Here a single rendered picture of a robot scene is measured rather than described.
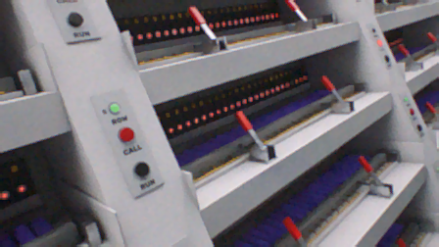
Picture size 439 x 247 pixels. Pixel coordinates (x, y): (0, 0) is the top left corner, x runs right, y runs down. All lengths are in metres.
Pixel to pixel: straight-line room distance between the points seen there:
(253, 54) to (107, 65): 0.25
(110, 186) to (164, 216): 0.07
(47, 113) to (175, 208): 0.17
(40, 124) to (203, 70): 0.23
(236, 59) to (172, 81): 0.13
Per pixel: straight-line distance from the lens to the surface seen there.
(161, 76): 0.43
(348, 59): 0.90
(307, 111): 0.70
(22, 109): 0.37
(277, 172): 0.51
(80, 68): 0.40
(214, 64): 0.49
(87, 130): 0.37
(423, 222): 0.97
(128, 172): 0.37
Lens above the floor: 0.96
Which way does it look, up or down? 2 degrees up
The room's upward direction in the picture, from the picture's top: 24 degrees counter-clockwise
